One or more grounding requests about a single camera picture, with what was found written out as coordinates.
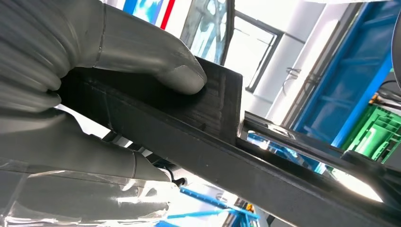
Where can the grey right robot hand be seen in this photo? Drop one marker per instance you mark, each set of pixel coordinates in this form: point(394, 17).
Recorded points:
point(141, 47)

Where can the blue metal shelf rack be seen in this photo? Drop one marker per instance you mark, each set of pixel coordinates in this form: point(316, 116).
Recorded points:
point(354, 62)
point(203, 197)

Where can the blue red white banner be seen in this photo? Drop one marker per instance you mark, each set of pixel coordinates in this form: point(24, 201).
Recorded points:
point(147, 9)

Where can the green plastic crate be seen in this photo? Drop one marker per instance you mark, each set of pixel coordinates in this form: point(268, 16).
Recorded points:
point(376, 134)

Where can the glass window black frame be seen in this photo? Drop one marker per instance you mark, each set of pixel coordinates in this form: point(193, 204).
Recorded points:
point(203, 31)

